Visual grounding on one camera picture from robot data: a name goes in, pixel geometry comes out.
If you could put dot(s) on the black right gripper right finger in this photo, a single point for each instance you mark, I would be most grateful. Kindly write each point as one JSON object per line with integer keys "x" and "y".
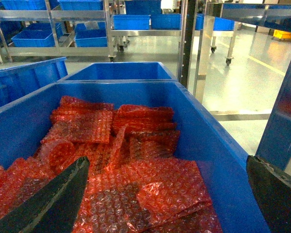
{"x": 271, "y": 187}

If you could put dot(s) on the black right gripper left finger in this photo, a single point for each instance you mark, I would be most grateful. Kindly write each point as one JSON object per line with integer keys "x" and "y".
{"x": 54, "y": 208}

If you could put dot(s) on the empty blue bin left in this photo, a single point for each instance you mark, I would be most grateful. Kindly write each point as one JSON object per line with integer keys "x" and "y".
{"x": 16, "y": 82}

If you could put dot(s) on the empty blue bin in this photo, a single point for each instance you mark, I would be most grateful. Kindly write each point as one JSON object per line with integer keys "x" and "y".
{"x": 122, "y": 71}
{"x": 16, "y": 82}

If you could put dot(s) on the empty blue bin behind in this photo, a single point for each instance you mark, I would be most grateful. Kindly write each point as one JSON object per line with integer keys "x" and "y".
{"x": 122, "y": 71}

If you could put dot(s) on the red bubble wrap pile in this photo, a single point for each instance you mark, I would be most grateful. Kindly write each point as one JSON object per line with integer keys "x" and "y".
{"x": 135, "y": 183}

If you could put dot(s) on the yellow mop bucket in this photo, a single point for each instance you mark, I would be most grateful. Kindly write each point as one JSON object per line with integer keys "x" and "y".
{"x": 281, "y": 35}

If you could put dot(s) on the stainless steel wheeled cart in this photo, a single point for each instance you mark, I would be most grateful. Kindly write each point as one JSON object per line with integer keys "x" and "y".
{"x": 171, "y": 25}

